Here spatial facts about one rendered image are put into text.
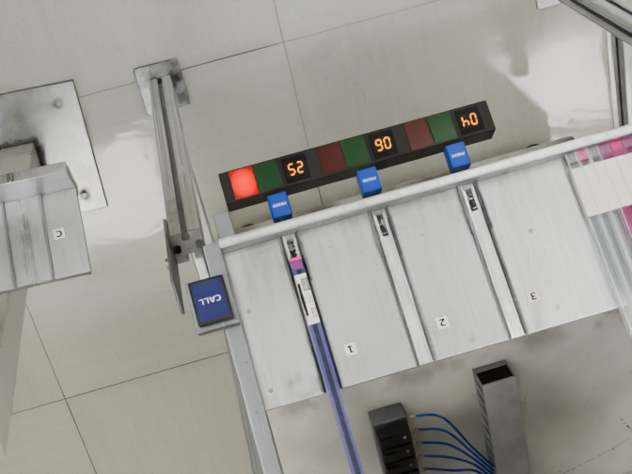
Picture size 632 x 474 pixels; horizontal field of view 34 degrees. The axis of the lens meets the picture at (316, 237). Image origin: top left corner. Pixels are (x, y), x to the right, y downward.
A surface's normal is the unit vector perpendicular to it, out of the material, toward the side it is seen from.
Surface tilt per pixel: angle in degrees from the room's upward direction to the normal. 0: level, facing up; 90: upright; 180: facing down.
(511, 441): 0
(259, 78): 0
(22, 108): 0
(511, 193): 43
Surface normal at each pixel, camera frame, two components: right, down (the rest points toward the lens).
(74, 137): 0.18, 0.44
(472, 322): -0.01, -0.25
